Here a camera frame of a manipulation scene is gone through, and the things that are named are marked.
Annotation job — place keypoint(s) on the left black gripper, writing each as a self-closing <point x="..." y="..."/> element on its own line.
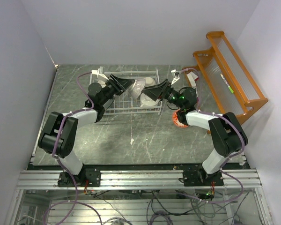
<point x="123" y="84"/>

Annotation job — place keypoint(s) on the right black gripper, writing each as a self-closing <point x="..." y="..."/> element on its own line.
<point x="154" y="92"/>

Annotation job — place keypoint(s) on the purple striped bowl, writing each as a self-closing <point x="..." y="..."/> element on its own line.
<point x="137" y="87"/>

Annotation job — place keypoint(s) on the white wire dish rack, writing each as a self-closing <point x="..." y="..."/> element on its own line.
<point x="124" y="104"/>

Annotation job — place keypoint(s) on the beige patterned bowl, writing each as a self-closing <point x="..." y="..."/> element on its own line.
<point x="102" y="83"/>

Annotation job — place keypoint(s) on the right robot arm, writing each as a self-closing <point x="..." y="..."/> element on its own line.
<point x="228" y="137"/>

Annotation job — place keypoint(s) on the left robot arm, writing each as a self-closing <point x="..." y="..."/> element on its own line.
<point x="59" y="132"/>

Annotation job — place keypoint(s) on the orange wooden shelf rack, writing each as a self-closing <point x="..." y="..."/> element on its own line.
<point x="221" y="58"/>

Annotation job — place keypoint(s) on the green patterned bowl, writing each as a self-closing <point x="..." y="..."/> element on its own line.
<point x="149" y="81"/>

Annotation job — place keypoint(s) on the white red small box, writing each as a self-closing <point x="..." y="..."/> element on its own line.
<point x="192" y="78"/>

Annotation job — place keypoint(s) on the marker pen on shelf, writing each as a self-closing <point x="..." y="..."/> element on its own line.
<point x="226" y="82"/>

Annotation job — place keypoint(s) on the white handled bowl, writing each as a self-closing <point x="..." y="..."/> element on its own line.
<point x="147" y="102"/>

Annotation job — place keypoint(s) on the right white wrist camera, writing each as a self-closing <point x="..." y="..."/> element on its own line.
<point x="176" y="76"/>

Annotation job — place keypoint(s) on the aluminium mounting rail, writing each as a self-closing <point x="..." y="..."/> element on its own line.
<point x="132" y="180"/>

